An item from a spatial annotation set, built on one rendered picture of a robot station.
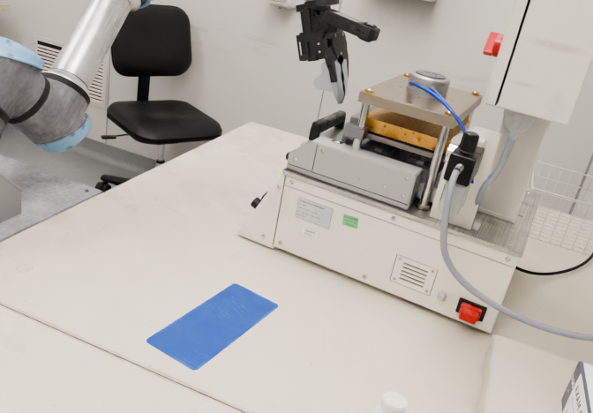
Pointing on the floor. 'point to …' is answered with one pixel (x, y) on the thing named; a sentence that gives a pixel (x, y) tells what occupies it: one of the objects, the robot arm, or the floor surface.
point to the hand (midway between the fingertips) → (342, 97)
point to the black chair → (186, 119)
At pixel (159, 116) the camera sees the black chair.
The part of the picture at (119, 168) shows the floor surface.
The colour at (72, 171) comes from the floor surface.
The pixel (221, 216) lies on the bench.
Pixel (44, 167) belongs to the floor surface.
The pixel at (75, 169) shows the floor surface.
